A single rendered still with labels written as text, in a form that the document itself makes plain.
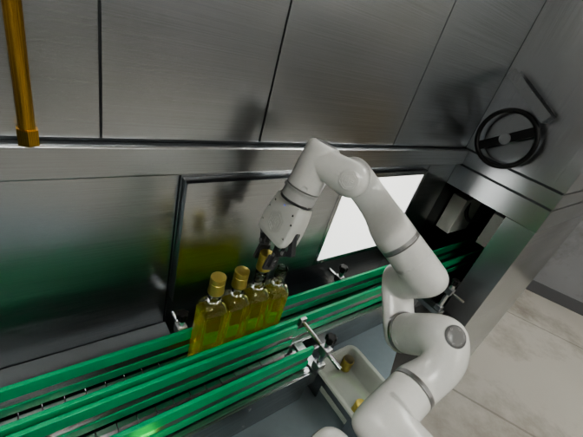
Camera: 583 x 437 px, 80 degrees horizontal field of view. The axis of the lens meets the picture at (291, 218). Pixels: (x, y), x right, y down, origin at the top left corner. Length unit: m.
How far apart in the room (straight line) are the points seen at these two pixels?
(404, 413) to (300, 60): 0.69
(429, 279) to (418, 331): 0.10
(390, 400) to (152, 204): 0.58
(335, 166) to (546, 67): 0.99
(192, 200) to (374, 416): 0.53
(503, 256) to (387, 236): 0.89
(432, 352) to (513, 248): 0.88
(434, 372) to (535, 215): 0.90
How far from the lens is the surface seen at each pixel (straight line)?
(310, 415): 1.10
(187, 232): 0.81
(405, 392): 0.70
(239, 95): 0.74
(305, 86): 0.83
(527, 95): 1.45
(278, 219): 0.74
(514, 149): 1.50
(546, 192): 1.48
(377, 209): 0.77
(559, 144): 1.47
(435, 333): 0.72
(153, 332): 1.01
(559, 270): 4.12
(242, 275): 0.77
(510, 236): 1.53
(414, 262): 0.72
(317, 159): 0.68
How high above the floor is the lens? 1.66
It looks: 30 degrees down
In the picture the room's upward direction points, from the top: 17 degrees clockwise
